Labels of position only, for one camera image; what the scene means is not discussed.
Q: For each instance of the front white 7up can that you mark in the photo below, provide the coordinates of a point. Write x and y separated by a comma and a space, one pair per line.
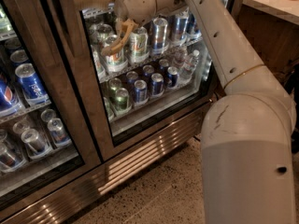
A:
116, 57

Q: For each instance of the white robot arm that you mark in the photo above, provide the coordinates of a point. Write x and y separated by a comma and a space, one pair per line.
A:
246, 136

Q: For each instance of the front blue pepsi can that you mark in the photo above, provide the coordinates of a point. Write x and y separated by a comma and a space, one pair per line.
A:
8, 97

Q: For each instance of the wooden counter cabinet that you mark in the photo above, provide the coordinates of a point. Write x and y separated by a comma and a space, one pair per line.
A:
271, 26

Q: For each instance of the clear water bottle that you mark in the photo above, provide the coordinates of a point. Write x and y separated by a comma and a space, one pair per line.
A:
189, 65

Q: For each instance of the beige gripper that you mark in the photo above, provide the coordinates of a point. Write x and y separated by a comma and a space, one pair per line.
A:
135, 2

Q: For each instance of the white 7up can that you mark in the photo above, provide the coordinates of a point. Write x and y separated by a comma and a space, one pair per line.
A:
138, 41
116, 57

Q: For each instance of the green soda can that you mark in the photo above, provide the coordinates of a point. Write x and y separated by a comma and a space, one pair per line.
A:
121, 99

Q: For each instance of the front blue silver can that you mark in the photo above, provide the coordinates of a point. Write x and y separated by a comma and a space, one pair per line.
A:
158, 33

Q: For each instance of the blue pepsi can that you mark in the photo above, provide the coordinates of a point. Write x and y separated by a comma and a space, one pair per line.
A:
30, 82
8, 97

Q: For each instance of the silver can lower left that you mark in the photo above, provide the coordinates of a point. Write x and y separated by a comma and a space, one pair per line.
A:
33, 140

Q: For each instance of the glass fridge door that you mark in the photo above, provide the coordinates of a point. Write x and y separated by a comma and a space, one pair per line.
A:
150, 128
58, 182

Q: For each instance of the blue can bottom shelf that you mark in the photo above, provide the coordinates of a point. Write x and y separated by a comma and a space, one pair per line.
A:
140, 91

